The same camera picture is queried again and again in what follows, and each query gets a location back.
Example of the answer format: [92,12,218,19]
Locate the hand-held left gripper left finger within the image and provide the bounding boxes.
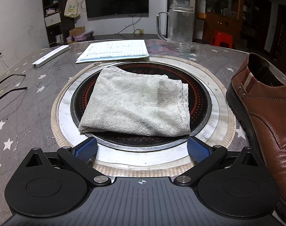
[23,137,112,187]

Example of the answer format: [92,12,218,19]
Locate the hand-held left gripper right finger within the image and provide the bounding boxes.
[174,135,263,186]

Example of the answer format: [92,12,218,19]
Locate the brown leather shoe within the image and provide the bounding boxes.
[226,52,286,224]

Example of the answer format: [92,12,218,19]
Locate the round black hotplate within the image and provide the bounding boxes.
[71,62,212,146]

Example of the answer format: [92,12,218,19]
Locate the grey star-print tablecloth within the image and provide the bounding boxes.
[0,39,286,226]

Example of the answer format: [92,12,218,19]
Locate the grey towel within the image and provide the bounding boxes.
[78,66,190,137]

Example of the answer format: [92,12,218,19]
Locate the white plastic bar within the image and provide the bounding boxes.
[31,45,70,69]

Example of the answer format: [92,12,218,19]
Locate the black eyeglasses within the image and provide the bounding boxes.
[0,74,28,106]

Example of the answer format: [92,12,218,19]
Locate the white lined paper sheet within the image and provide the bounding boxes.
[75,39,150,64]

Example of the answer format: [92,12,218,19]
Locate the pink box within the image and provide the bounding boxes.
[66,33,94,43]

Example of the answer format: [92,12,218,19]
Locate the red plastic stool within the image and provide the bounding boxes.
[210,30,234,49]

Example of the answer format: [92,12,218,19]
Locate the dark television stand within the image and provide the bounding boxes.
[91,34,158,41]

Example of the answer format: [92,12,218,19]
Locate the cardboard box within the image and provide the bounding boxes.
[69,26,86,37]

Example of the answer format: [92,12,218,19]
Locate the clear glass mug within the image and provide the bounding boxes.
[156,4,195,53]

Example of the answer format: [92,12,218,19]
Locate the dark wooden shelf unit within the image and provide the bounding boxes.
[41,0,63,46]

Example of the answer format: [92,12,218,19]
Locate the brown wooden cabinet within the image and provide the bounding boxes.
[195,0,247,47]

